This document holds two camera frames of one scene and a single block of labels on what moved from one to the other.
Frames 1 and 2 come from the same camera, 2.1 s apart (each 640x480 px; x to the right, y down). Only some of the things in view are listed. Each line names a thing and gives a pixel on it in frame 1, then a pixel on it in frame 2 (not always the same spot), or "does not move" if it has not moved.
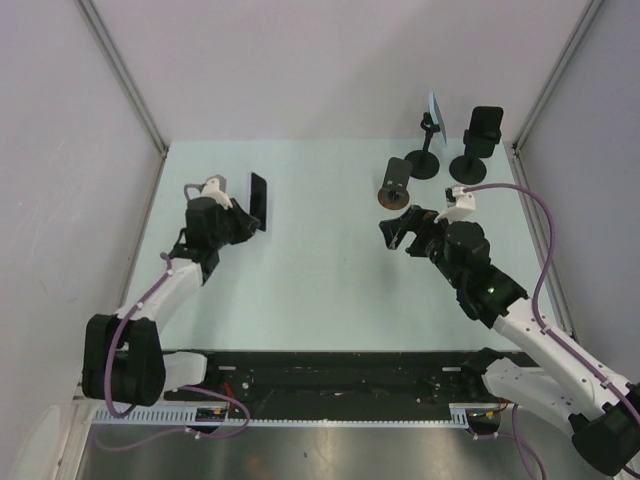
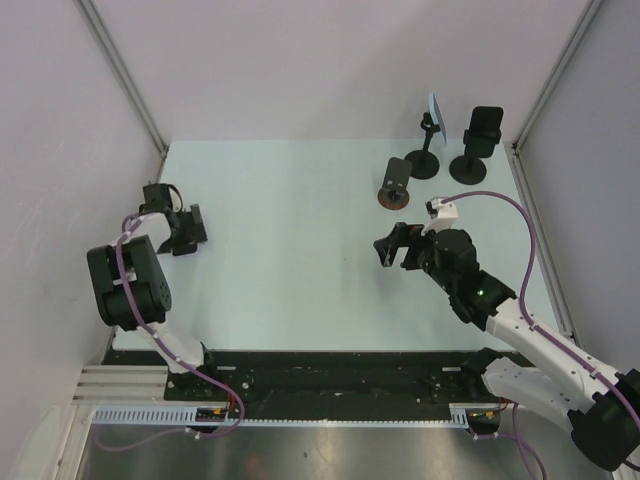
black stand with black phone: x=470 y=169 does not move
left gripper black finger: x=253 y=224 to x=183 y=250
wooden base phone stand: x=394 y=194 does not move
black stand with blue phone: x=425 y=165 does not move
